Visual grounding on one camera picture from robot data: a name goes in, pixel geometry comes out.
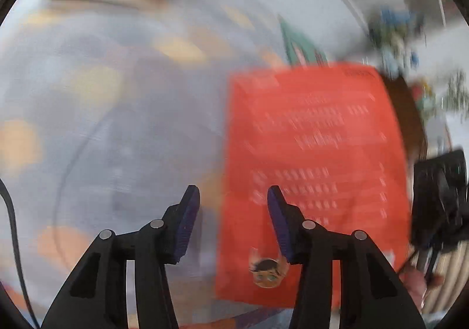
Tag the person's right hand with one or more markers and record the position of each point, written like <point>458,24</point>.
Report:
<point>414,281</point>

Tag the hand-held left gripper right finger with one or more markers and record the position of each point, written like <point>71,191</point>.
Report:
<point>280,226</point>

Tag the teal book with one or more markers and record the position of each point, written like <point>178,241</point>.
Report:
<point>300,47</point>

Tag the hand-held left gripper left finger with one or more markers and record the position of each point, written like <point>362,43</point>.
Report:
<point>187,226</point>

